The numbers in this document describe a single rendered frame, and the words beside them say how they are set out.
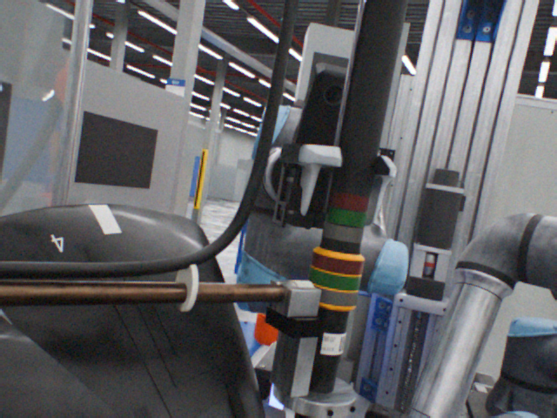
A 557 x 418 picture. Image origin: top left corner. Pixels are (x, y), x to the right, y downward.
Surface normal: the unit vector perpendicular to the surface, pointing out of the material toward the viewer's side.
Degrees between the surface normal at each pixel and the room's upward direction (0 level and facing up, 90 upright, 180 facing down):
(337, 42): 90
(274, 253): 90
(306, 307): 90
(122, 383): 50
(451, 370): 68
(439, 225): 90
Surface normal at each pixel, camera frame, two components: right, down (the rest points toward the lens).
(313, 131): 0.06, 0.58
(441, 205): -0.20, 0.04
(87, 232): 0.61, -0.59
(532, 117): 0.04, 0.09
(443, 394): -0.18, -0.33
